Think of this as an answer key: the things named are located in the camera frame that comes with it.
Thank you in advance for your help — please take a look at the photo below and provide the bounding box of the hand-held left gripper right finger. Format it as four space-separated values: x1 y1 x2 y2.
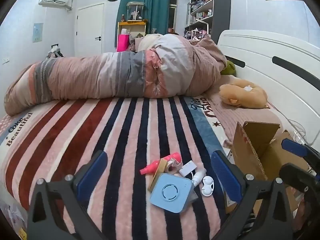
211 150 294 240

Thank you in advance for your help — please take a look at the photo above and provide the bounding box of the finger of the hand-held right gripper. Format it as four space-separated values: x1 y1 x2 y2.
281 138 320 167
278 163 320 194

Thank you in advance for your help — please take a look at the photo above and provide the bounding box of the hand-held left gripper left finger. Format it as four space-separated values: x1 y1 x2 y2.
26 150 108 240

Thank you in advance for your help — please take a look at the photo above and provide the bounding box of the white contact lens case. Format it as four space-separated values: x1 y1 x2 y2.
201 176 215 196

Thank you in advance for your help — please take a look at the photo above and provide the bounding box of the white charger plug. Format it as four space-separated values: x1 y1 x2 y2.
191 169 207 187

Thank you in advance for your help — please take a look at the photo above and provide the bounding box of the brown cardboard box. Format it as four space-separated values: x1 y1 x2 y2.
224 121 313 230

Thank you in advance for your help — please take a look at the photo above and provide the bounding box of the roll of tape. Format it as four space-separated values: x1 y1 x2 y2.
166 159 183 174

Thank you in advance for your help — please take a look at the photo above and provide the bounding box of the blue square speaker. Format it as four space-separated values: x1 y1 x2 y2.
149 172 195 214

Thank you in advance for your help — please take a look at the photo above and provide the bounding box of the pink plastic bottle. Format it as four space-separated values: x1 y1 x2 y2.
140 152 180 175

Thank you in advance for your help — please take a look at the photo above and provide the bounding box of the pink ribbed pillow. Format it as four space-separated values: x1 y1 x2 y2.
200 80 285 142

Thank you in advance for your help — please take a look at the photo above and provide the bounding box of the white bed headboard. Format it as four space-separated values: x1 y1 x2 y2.
217 29 320 153

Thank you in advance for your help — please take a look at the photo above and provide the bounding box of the orange plush toy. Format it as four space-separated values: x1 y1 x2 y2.
219 80 268 109

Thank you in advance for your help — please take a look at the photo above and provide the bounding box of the clear plastic bag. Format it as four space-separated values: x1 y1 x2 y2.
0 195 28 240

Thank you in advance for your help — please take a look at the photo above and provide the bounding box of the green plush toy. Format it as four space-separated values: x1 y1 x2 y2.
220 60 237 76

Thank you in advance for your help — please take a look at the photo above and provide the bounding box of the pink and grey quilt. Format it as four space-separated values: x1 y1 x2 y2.
4 34 228 117

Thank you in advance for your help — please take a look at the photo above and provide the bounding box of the black and white bag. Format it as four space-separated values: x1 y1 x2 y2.
47 44 63 59

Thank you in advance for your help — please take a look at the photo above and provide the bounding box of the pink paper bag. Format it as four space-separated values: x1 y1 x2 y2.
117 34 130 52

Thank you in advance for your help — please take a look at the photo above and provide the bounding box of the cream cushion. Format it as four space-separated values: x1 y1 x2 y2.
137 34 163 52

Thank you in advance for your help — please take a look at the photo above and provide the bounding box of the white door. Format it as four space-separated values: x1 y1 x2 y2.
75 3 104 57

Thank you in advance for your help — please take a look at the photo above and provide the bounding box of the yellow rack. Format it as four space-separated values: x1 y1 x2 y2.
117 20 148 37

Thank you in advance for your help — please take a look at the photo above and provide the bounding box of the dark shelving unit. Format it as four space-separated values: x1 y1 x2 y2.
184 0 231 40

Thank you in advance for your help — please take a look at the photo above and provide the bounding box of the glass display case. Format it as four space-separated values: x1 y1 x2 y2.
126 2 145 22

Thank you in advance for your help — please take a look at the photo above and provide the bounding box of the teal curtain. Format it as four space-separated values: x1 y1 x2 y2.
114 0 171 53

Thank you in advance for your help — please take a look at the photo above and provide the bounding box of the white charging cable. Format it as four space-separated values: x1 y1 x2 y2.
270 102 312 146

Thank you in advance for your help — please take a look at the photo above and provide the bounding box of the light blue wall poster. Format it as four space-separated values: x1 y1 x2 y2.
32 23 44 42

